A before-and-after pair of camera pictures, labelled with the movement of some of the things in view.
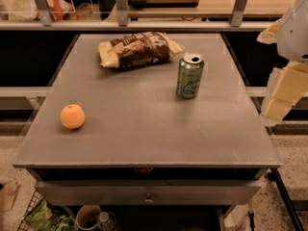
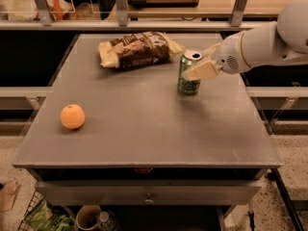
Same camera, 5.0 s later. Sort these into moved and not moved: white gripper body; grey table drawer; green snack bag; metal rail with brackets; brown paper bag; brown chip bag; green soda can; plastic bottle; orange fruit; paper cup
Moved: white gripper body; green soda can
Not moved: orange fruit; plastic bottle; brown chip bag; metal rail with brackets; brown paper bag; paper cup; grey table drawer; green snack bag
